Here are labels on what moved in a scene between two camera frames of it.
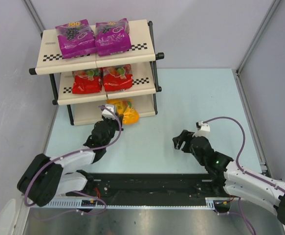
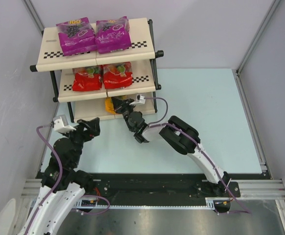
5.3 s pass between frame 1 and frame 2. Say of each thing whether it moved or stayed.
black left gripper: moved
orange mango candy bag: moved
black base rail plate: stayed
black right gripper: moved
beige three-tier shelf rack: stayed
